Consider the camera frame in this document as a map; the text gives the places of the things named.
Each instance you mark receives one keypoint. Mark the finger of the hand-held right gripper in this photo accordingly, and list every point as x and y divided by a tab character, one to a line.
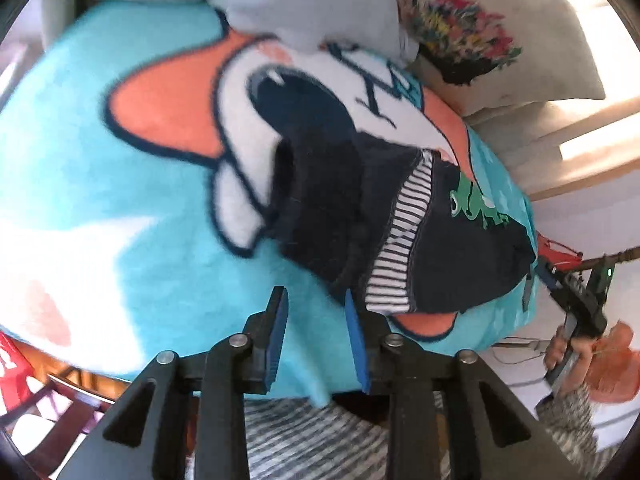
546	274
526	294

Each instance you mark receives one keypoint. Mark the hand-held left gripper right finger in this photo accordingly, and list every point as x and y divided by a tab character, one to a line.
356	342

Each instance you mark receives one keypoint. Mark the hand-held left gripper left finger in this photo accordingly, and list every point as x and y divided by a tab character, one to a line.
278	327

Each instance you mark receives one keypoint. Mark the person's right forearm striped sleeve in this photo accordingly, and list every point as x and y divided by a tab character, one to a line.
575	422

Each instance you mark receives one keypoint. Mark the person's right hand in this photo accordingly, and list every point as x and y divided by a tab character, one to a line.
556	351

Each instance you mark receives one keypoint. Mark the dark wooden rod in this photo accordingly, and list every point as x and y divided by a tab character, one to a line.
617	256

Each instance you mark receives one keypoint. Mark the orange cloth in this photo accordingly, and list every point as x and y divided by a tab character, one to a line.
616	360

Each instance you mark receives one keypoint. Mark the person's striped grey clothing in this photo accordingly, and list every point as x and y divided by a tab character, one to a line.
310	442

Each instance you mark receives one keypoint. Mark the beige sofa cushion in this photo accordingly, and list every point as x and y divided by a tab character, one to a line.
565	135

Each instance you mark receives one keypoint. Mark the turquoise printed blanket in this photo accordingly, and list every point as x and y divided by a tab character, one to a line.
125	220

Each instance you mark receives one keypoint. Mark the dark wooden chair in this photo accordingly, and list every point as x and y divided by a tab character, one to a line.
65	412

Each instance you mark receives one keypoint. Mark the floral print pillow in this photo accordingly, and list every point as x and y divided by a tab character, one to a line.
480	25

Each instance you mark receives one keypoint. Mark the red box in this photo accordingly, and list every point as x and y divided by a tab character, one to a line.
9	367

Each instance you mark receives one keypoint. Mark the light grey pillow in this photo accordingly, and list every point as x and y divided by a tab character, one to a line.
310	0

